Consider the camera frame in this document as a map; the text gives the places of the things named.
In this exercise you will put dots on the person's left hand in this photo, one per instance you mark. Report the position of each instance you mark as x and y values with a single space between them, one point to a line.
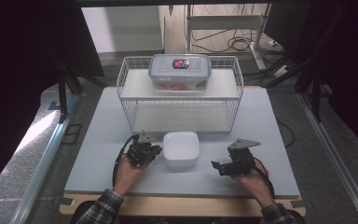
129 177

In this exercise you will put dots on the aluminium rail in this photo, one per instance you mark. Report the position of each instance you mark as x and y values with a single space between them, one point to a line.
332 155
43 161

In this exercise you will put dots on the dark curtain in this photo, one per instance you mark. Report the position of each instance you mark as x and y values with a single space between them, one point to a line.
18 62
354 62

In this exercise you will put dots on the small square white container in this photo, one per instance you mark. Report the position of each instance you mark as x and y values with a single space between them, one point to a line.
180 149

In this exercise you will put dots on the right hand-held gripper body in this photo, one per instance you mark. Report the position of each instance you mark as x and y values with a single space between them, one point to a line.
240 161

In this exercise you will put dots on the clear container with colourful contents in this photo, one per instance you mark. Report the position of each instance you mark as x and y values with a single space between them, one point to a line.
164 70

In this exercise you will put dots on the person's right hand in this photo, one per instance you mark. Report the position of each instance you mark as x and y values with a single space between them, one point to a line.
254 186

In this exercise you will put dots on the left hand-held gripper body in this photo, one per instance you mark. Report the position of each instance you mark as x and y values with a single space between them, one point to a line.
138 152

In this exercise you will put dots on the white power strip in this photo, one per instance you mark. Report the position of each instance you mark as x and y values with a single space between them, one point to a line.
282 71

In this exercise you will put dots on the black metal stand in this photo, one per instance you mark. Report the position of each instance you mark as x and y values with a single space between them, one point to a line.
316 93
62 93

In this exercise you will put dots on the white desk frame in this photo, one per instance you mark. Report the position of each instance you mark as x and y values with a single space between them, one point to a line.
223 22

